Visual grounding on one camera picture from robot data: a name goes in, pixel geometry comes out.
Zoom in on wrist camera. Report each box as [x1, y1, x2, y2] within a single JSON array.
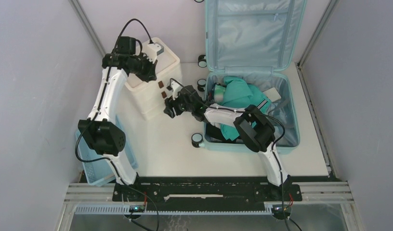
[[144, 43, 164, 63], [167, 78, 183, 100]]

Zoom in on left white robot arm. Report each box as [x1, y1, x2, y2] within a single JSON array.
[[76, 36, 163, 201]]

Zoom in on white flat box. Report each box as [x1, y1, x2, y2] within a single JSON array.
[[263, 88, 282, 102]]

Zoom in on light blue perforated plastic basket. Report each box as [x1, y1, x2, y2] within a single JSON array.
[[78, 133, 138, 187]]

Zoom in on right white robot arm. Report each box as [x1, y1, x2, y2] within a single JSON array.
[[164, 82, 292, 200]]

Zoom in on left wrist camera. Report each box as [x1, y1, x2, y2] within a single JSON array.
[[144, 43, 164, 63]]

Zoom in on white three-drawer storage cabinet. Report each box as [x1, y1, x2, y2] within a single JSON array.
[[125, 37, 182, 120]]

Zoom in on teal folded garment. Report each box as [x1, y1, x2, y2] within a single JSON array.
[[219, 76, 272, 141]]

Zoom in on green white patterned cloth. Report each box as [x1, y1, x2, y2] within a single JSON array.
[[213, 84, 226, 103]]

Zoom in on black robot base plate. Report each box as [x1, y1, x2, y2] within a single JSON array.
[[112, 177, 302, 213]]

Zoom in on aluminium frame rails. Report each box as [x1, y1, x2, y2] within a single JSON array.
[[55, 182, 365, 231]]

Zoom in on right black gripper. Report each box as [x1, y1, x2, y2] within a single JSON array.
[[163, 89, 194, 119]]

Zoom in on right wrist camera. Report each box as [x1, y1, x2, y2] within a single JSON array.
[[167, 78, 183, 100]]

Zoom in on light blue hard-shell suitcase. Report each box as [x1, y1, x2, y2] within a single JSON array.
[[203, 0, 306, 154]]

